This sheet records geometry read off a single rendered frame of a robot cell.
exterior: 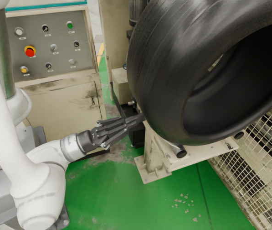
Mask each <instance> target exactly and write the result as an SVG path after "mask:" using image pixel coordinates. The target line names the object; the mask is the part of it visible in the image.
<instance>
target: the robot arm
mask: <svg viewBox="0 0 272 230"><path fill-rule="evenodd" d="M9 1H10V0H0V171H1V170H3V171H4V172H5V174H6V175H7V177H8V178H9V180H10V181H11V183H12V185H11V187H10V194H11V196H12V197H13V199H14V202H15V207H16V208H17V219H18V222H19V224H20V226H21V228H23V229H25V230H45V229H47V228H49V227H50V226H51V225H52V224H53V223H55V222H56V220H57V219H58V217H59V215H60V213H61V210H62V207H63V204H64V198H65V191H66V179H65V173H66V169H67V167H68V164H69V163H71V162H74V161H76V160H77V159H80V158H82V157H84V156H86V154H87V153H88V152H91V151H93V150H95V149H96V148H97V147H103V148H104V149H105V150H106V151H108V150H109V148H110V147H111V146H112V145H114V144H115V143H117V142H118V141H120V140H121V139H123V138H124V137H125V136H127V135H128V134H129V129H130V128H132V127H135V126H136V125H137V124H138V123H141V122H143V121H145V120H146V119H145V116H144V115H143V113H140V114H138V115H136V116H131V117H129V118H126V119H125V118H123V117H122V116H119V117H114V118H111V119H107V120H97V125H96V127H94V128H93V129H91V130H85V131H83V132H81V133H73V134H71V135H69V136H66V137H64V138H62V139H59V140H53V141H50V142H47V143H45V144H42V145H40V146H38V147H36V148H34V149H33V150H31V151H30V152H28V153H27V154H25V152H24V150H23V148H22V146H21V144H20V141H19V138H18V135H17V133H16V130H15V127H16V126H18V125H19V124H20V123H21V122H22V121H23V120H24V119H25V118H26V117H27V116H28V115H29V113H30V112H31V109H32V106H33V101H32V98H31V96H30V95H29V94H28V93H27V92H26V91H24V90H22V89H20V88H18V87H16V86H15V81H14V74H13V67H12V60H11V53H10V43H9V36H8V29H7V22H6V15H5V7H6V6H7V5H8V3H9Z"/></svg>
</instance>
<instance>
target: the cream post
mask: <svg viewBox="0 0 272 230"><path fill-rule="evenodd" d="M162 163H163V161H162V159H161V157H160V155H159V153H158V151H157V149H156V147H155V145H154V143H153V141H152V139H151V137H150V135H149V134H148V132H147V130H146V129H145V144H144V164H146V169H147V171H148V173H152V172H155V169H156V168H157V171H158V170H160V169H161V168H162Z"/></svg>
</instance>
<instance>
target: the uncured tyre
mask: <svg viewBox="0 0 272 230"><path fill-rule="evenodd" d="M222 55H223V56H222ZM220 56H222V57H221V59H220V60H219V62H218V63H217V64H216V65H215V66H214V67H213V69H212V70H211V71H210V72H209V73H208V74H207V75H206V76H204V77H203V78H202V79H201V77H202V76H203V75H204V74H205V72H206V71H207V70H208V69H209V68H210V67H211V65H212V64H213V63H214V62H215V61H216V60H217V59H218V58H219V57H220ZM126 69H127V79H128V84H129V87H130V90H131V92H132V94H133V96H134V98H135V100H136V101H137V103H138V105H139V107H140V109H141V111H142V113H143V115H144V116H145V118H146V120H147V122H148V124H149V125H150V127H151V128H152V129H153V130H154V131H155V132H156V133H157V134H158V135H159V136H160V137H162V138H163V139H165V140H167V141H169V142H172V143H175V144H181V145H186V146H202V145H207V144H211V143H214V142H217V141H221V140H223V139H226V138H228V137H230V136H232V135H234V134H236V133H238V132H240V131H241V130H243V129H245V128H247V127H248V126H250V125H251V124H253V123H254V122H255V121H257V120H258V119H260V118H261V117H263V116H264V115H265V114H266V113H267V112H269V111H270V110H271V109H272V0H151V1H150V2H149V3H148V4H147V6H146V7H145V9H144V10H143V12H142V14H141V15H140V17H139V19H138V21H137V23H136V25H135V27H134V30H133V32H132V35H131V38H130V41H129V45H128V50H127V58H126Z"/></svg>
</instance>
